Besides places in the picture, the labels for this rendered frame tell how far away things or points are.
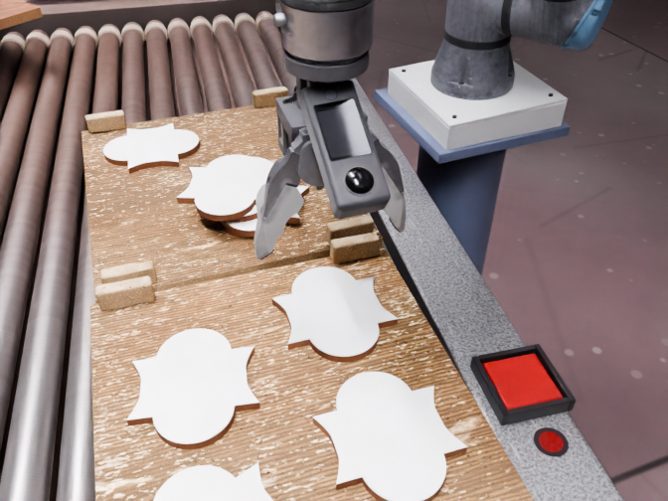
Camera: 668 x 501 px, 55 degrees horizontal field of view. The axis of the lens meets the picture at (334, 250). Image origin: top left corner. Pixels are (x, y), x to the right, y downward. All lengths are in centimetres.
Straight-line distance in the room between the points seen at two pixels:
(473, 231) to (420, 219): 47
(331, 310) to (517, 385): 20
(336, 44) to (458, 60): 68
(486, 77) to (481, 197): 25
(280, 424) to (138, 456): 13
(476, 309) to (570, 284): 152
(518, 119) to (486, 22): 17
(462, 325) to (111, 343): 38
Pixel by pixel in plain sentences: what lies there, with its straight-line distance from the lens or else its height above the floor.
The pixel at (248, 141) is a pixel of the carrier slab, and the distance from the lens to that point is 102.
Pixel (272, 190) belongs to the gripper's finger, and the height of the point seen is 111.
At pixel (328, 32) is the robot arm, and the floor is 125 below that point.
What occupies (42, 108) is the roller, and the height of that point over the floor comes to 92.
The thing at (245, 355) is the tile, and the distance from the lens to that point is 66.
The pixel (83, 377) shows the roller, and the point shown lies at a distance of 72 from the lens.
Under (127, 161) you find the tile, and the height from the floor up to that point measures 94.
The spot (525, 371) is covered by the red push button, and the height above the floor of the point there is 93.
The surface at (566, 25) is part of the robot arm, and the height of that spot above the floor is 108.
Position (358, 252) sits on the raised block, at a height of 95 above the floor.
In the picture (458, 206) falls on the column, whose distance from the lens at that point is 130.
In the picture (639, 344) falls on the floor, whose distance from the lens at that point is 215.
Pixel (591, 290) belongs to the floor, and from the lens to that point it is 228.
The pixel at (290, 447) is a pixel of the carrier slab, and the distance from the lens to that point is 60.
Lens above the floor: 144
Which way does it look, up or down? 39 degrees down
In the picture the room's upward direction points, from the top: straight up
